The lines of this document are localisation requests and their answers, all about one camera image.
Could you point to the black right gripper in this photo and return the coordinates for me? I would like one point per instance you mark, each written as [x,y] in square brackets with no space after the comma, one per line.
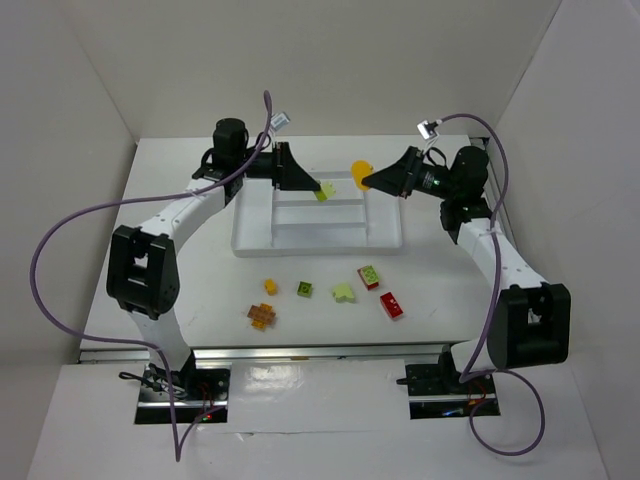
[410,171]

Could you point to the pale green large lego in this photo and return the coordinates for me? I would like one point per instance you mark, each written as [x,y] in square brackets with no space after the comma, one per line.
[343,293]

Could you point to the orange yellow lego cross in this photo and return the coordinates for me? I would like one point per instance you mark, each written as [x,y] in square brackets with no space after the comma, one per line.
[261,316]

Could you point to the red lego brick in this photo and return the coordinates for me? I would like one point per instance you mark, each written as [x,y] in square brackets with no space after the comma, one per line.
[391,306]

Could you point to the yellow tall lego brick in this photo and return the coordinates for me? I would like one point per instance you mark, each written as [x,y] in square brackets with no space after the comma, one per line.
[361,169]

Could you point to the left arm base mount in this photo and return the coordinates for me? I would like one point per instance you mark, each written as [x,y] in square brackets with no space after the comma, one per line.
[207,396]

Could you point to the white divided sorting tray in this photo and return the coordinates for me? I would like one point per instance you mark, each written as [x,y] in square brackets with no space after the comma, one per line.
[270,222]

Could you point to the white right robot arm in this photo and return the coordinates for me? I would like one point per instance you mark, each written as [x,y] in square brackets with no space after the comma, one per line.
[528,320]

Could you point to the red lego with green top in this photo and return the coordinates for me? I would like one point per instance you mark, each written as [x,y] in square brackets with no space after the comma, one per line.
[369,277]

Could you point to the aluminium rail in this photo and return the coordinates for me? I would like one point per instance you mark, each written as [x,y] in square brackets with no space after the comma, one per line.
[273,353]
[487,144]

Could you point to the small yellow lego brick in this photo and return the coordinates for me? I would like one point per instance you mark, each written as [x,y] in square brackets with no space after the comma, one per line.
[270,287]

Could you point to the light green lego brick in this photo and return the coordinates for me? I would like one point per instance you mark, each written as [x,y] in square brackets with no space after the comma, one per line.
[325,192]

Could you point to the dark green lego brick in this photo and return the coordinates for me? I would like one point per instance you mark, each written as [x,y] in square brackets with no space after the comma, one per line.
[304,289]

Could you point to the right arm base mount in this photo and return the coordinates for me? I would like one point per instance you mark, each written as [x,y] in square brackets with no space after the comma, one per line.
[435,392]

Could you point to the aluminium rail front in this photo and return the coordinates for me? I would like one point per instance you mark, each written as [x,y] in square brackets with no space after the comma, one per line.
[273,353]

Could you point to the aluminium rail right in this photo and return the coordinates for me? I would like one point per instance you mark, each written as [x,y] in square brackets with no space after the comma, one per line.
[487,144]

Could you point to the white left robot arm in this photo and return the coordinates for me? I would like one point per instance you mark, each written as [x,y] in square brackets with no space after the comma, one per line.
[143,274]

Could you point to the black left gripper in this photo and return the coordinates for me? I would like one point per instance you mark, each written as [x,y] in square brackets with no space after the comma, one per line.
[281,165]

